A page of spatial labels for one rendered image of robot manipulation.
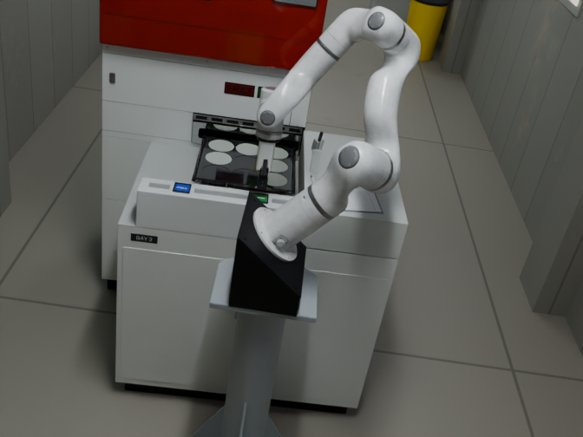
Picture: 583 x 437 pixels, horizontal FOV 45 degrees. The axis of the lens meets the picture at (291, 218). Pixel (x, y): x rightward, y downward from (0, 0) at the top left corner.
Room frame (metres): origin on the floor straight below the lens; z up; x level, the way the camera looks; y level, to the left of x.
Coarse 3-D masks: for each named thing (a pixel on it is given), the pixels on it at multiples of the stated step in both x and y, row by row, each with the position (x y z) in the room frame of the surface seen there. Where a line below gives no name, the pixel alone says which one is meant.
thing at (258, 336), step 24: (216, 288) 1.69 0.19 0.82; (312, 288) 1.78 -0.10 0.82; (240, 312) 1.74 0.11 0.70; (264, 312) 1.63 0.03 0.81; (312, 312) 1.66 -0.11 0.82; (240, 336) 1.73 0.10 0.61; (264, 336) 1.71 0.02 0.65; (240, 360) 1.72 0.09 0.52; (264, 360) 1.71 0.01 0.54; (240, 384) 1.71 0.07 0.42; (264, 384) 1.72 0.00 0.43; (240, 408) 1.71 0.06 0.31; (264, 408) 1.74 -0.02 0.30; (216, 432) 1.79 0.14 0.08; (240, 432) 1.65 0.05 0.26; (264, 432) 1.76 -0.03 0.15
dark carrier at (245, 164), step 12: (204, 156) 2.37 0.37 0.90; (240, 156) 2.42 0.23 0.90; (252, 156) 2.44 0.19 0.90; (288, 156) 2.49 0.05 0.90; (204, 168) 2.28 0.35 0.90; (216, 168) 2.29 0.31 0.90; (228, 168) 2.31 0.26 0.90; (240, 168) 2.32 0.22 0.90; (252, 168) 2.34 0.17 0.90; (288, 168) 2.39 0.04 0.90; (228, 180) 2.22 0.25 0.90; (240, 180) 2.23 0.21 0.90; (252, 180) 2.25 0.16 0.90; (288, 180) 2.29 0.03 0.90
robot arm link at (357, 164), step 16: (352, 144) 1.74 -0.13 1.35; (368, 144) 1.75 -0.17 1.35; (336, 160) 1.73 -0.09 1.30; (352, 160) 1.70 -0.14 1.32; (368, 160) 1.70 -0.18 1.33; (384, 160) 1.76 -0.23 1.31; (336, 176) 1.72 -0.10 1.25; (352, 176) 1.69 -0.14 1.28; (368, 176) 1.70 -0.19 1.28; (384, 176) 1.75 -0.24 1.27; (320, 192) 1.75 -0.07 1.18; (336, 192) 1.72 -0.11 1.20; (320, 208) 1.73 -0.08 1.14; (336, 208) 1.73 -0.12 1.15
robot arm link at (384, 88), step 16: (400, 48) 1.98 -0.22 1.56; (416, 48) 2.03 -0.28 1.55; (384, 64) 2.00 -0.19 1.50; (400, 64) 1.98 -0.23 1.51; (384, 80) 1.90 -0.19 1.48; (400, 80) 1.92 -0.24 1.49; (368, 96) 1.89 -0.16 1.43; (384, 96) 1.87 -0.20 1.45; (400, 96) 1.91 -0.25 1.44; (368, 112) 1.86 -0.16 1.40; (384, 112) 1.85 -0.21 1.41; (368, 128) 1.87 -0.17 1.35; (384, 128) 1.84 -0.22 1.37; (384, 144) 1.84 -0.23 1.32; (400, 160) 1.84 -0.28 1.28; (384, 192) 1.80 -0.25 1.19
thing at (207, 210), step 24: (144, 192) 1.95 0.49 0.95; (168, 192) 1.97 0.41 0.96; (192, 192) 1.99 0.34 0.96; (216, 192) 2.03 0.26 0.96; (240, 192) 2.05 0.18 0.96; (264, 192) 2.07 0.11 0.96; (144, 216) 1.95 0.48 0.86; (168, 216) 1.96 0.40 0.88; (192, 216) 1.96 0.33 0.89; (216, 216) 1.97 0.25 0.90; (240, 216) 1.98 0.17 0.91
